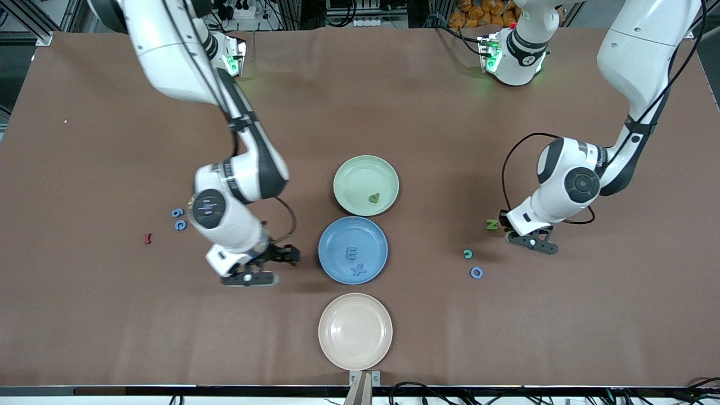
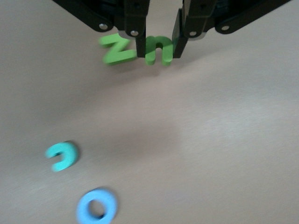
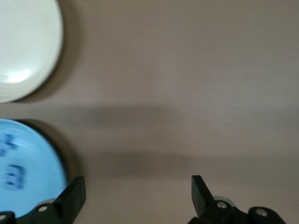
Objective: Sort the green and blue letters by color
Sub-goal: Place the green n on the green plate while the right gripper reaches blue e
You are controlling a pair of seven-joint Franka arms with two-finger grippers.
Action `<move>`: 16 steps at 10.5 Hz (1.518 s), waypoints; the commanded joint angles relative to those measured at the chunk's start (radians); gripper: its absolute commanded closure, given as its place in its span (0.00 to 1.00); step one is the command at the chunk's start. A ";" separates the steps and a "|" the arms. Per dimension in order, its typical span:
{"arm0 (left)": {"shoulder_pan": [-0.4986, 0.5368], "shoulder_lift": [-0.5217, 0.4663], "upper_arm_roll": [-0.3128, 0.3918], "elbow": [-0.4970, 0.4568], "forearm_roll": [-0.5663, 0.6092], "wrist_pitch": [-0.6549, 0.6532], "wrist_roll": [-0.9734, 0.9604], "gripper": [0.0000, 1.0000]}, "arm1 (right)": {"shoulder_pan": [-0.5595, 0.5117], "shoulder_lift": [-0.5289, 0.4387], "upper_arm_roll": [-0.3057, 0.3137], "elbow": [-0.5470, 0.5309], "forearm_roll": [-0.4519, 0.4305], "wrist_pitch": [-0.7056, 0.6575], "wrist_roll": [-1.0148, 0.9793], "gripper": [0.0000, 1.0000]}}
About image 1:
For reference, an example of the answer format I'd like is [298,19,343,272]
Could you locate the brown table cover cloth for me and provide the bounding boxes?
[0,27,720,389]

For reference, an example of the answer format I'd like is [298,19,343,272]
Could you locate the black tangled cables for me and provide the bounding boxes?
[388,378,720,405]

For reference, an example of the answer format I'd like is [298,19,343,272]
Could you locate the blue plate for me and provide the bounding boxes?
[318,217,389,285]

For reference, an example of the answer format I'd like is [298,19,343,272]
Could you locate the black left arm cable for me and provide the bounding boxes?
[502,0,707,226]

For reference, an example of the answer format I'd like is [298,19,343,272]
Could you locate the white power strip black plugs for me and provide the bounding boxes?
[222,0,257,20]

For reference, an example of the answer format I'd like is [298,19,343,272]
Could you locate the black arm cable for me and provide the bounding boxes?
[502,0,707,226]
[169,0,298,244]

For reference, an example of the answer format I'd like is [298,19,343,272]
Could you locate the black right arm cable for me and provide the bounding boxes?
[169,0,298,244]

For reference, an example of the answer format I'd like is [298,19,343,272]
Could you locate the grey metal camera bracket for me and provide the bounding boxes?
[349,370,381,405]

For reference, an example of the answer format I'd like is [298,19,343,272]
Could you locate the black base power cable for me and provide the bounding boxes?
[436,25,485,57]

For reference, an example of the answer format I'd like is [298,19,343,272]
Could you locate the orange bags pile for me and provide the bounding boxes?
[450,0,521,29]

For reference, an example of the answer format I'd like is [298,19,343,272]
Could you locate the beige plate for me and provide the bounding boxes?
[318,292,393,371]

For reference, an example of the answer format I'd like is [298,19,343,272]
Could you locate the light green plate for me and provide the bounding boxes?
[333,155,400,217]

